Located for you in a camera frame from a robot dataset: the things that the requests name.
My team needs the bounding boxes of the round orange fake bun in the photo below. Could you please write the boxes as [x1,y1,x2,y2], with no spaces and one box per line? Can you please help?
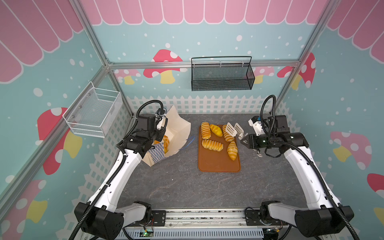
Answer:
[154,135,170,154]

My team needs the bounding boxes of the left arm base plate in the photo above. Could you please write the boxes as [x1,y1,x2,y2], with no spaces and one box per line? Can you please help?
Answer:
[128,210,167,227]

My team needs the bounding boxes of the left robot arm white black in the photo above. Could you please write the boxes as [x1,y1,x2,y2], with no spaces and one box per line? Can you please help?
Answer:
[69,100,168,240]

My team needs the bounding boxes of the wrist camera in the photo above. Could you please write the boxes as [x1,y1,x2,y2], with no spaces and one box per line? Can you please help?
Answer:
[137,108,168,132]
[248,115,291,136]

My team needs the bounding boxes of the black mesh wall basket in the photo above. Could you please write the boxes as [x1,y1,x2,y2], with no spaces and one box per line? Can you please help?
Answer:
[191,56,256,92]

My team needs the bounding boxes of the checkered paper bag blue handles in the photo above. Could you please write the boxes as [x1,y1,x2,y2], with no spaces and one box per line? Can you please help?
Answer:
[143,106,191,167]

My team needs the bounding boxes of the ridged yellow fake bread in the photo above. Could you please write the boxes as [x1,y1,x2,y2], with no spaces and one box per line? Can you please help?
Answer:
[201,122,212,140]

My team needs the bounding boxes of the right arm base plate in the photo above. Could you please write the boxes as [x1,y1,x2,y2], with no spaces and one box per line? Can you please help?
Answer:
[244,208,288,227]

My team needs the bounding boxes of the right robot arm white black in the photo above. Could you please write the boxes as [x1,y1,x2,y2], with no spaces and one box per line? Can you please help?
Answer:
[241,95,359,240]

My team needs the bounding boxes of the yellow fake croissant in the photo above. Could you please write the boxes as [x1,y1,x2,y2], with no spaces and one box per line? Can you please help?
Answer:
[210,124,223,137]

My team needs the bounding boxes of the long striped fake baguette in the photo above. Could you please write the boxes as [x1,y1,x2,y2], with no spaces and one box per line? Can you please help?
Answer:
[227,140,238,161]

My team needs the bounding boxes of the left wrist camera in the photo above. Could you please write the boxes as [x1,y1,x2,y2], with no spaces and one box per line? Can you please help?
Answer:
[137,108,168,132]

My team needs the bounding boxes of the white mesh wall basket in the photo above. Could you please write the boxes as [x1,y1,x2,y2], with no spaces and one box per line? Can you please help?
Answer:
[63,82,123,138]

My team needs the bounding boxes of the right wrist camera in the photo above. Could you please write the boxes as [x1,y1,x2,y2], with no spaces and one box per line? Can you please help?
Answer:
[248,115,291,136]

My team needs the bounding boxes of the yellow fake bread roll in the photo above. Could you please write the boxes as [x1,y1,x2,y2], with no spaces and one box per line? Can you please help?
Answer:
[222,125,235,142]

